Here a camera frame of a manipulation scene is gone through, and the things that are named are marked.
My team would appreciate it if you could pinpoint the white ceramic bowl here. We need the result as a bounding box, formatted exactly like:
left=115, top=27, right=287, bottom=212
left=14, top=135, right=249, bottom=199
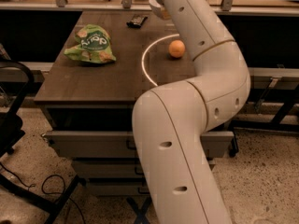
left=149, top=0, right=170, bottom=20

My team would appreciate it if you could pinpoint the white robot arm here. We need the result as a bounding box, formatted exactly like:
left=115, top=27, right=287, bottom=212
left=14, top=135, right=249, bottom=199
left=133, top=0, right=250, bottom=224

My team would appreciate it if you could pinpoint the dark rxbar chocolate wrapper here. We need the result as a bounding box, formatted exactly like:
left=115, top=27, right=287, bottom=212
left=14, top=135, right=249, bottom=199
left=126, top=15, right=148, bottom=29

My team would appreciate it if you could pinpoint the top grey drawer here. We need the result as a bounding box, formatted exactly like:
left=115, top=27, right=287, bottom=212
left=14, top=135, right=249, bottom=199
left=44, top=131, right=234, bottom=159

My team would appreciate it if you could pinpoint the grey drawer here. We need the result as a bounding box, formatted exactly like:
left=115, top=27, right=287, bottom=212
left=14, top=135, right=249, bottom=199
left=72, top=159, right=143, bottom=179
left=44, top=131, right=234, bottom=159
left=86, top=181, right=150, bottom=196

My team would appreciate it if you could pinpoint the grey drawer cabinet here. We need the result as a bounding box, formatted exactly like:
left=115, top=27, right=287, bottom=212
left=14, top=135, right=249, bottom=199
left=34, top=10, right=243, bottom=198

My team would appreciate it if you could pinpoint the orange fruit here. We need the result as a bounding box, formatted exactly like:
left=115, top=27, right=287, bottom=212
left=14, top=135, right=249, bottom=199
left=168, top=40, right=185, bottom=59

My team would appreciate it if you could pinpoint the green chip bag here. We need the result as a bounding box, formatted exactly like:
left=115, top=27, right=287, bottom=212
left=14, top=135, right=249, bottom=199
left=64, top=24, right=116, bottom=64

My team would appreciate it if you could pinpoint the middle grey drawer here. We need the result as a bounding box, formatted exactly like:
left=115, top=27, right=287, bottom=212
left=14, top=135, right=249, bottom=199
left=72, top=159, right=143, bottom=179

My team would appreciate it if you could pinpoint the bottom grey drawer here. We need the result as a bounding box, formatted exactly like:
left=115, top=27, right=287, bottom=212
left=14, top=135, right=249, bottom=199
left=86, top=181, right=150, bottom=196

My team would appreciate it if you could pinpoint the black office chair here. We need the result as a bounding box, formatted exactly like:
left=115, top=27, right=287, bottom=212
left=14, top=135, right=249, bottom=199
left=0, top=59, right=79, bottom=224

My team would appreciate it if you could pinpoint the black floor cable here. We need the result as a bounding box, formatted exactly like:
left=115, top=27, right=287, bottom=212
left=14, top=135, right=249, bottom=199
left=0, top=161, right=87, bottom=224

